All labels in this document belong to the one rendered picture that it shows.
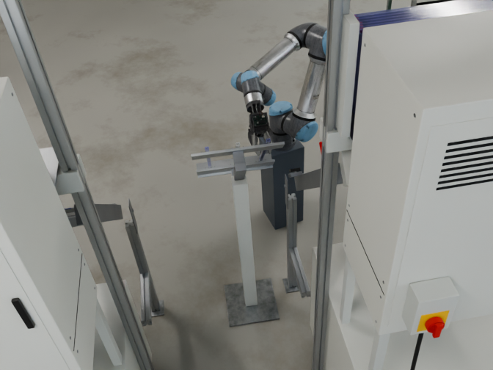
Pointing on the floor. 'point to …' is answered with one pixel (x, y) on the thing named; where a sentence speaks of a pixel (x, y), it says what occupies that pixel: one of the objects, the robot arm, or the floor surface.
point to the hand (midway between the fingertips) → (263, 152)
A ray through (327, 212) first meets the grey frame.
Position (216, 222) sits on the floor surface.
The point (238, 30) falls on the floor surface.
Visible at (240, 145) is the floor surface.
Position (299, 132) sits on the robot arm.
